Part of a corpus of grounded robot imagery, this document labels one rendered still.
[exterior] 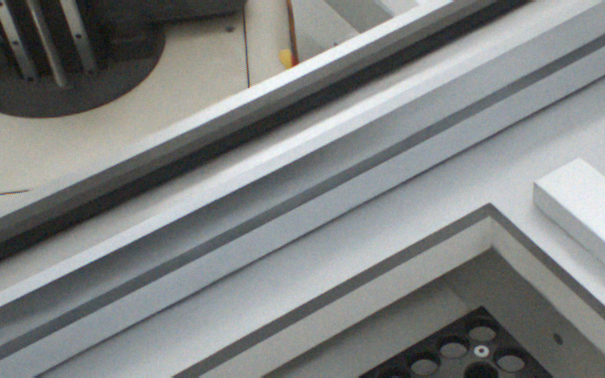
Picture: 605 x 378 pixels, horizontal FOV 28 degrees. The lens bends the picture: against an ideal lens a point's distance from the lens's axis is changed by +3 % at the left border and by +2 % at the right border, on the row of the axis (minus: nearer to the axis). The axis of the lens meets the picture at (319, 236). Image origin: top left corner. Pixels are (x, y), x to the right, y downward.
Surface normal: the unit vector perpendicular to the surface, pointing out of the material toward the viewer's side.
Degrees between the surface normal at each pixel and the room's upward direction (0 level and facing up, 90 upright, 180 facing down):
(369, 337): 0
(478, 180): 0
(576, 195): 0
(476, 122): 90
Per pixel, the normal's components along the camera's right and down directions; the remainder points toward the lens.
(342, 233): -0.11, -0.68
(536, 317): -0.84, 0.45
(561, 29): 0.52, 0.59
